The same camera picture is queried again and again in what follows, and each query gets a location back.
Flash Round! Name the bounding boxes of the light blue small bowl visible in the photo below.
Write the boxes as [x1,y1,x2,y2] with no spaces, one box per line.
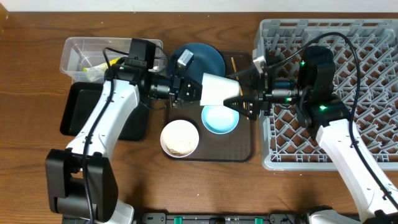
[201,106,239,134]

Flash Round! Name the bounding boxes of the white paper cup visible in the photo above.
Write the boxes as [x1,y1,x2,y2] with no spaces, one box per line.
[200,73,240,106]

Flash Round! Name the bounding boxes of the dark blue bowl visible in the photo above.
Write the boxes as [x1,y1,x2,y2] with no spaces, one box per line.
[166,43,225,83]

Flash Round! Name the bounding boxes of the white bowl with rice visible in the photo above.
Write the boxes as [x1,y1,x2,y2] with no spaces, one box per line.
[160,119,200,158]

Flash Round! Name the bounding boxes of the yellow white snack wrapper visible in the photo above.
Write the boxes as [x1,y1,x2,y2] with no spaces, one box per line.
[81,57,108,83]

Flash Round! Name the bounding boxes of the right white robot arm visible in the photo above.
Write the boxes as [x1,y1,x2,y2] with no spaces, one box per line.
[223,45,397,223]

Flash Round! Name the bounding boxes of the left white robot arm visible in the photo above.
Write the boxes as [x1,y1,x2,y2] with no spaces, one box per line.
[45,39,202,224]

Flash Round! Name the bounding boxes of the grey plastic dishwasher rack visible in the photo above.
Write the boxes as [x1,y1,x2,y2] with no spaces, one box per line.
[254,19,397,170]

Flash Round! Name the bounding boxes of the black waste tray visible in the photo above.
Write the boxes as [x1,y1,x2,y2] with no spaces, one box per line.
[60,82,149,141]

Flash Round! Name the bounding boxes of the wooden chopstick right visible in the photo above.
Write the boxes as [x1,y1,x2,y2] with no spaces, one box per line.
[231,57,243,95]

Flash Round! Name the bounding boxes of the dark brown serving tray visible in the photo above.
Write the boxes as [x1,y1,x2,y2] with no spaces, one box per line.
[164,50,256,162]

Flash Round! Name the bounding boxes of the clear plastic bin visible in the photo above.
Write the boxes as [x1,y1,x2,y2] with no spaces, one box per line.
[59,37,169,84]

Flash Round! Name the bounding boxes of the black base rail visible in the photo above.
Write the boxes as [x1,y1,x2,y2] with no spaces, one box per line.
[132,213,305,224]

